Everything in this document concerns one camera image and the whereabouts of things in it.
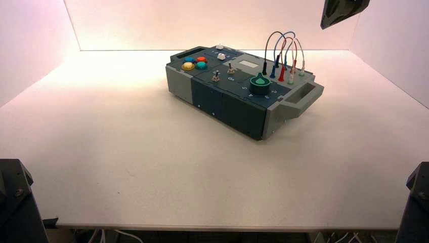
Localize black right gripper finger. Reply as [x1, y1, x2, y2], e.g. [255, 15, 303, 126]
[335, 0, 371, 16]
[320, 0, 357, 30]

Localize green rotary knob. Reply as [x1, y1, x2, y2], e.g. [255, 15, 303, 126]
[249, 72, 272, 96]

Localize blue grey control box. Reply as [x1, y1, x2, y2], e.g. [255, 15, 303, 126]
[165, 45, 325, 141]

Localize white jumper cable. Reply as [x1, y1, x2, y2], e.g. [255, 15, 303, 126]
[287, 37, 306, 86]

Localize red jumper cable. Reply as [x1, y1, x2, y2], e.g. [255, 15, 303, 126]
[278, 36, 298, 83]

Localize blue jumper cable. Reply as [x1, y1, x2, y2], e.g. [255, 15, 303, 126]
[270, 31, 296, 79]

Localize black jumper cable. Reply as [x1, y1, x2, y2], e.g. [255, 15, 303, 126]
[262, 31, 287, 76]

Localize white cable under table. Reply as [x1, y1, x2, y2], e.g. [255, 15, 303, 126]
[114, 229, 145, 243]
[330, 232, 361, 243]

